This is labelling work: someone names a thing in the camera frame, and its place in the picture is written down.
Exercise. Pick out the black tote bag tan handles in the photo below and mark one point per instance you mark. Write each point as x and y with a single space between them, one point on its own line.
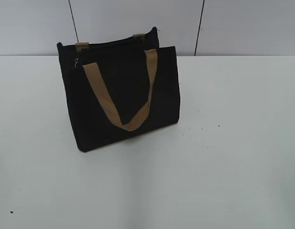
120 89

